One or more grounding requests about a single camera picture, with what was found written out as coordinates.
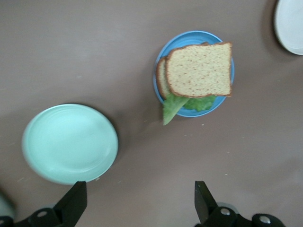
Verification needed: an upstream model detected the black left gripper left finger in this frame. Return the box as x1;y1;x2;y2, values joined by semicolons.
14;181;88;227

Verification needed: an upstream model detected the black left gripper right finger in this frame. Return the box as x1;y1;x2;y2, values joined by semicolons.
194;181;240;227

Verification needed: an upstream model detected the green lettuce leaf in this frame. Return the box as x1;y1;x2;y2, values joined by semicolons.
162;93;217;126

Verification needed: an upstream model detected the brown bread slice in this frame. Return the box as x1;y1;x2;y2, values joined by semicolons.
155;42;210;100
165;42;233;99

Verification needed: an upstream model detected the light green plate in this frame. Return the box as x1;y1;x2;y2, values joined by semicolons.
21;104;119;185

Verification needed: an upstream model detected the blue plate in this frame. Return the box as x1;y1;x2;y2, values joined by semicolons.
153;30;235;118

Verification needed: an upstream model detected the beige plate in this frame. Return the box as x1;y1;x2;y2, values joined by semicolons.
274;0;303;56

